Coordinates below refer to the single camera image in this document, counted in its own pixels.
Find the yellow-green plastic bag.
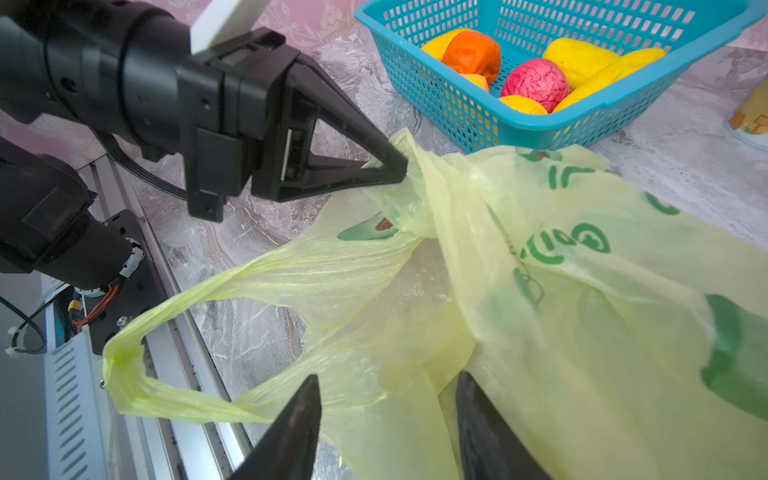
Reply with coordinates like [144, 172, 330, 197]
[101, 127, 768, 480]

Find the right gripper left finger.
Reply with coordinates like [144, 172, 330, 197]
[230, 374, 322, 480]

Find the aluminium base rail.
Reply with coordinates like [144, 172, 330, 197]
[43, 157, 252, 479]

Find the yellow lemon fruit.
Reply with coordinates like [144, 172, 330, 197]
[499, 95, 548, 115]

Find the ridged yellow-orange fruit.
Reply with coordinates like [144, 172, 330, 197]
[421, 28, 471, 62]

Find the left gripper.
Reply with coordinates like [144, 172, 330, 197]
[176, 27, 408, 222]

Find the smooth yellow mango fruit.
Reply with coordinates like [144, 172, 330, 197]
[542, 38, 620, 90]

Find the yellow banana fruit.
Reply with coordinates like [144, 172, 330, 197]
[553, 48, 667, 113]

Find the pink red fruit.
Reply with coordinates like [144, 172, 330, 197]
[499, 59, 571, 114]

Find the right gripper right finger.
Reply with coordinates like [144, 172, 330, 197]
[456, 371, 550, 480]

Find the teal plastic basket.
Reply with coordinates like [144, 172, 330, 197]
[355, 0, 767, 152]

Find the yellow drink can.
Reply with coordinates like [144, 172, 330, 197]
[726, 78, 768, 151]

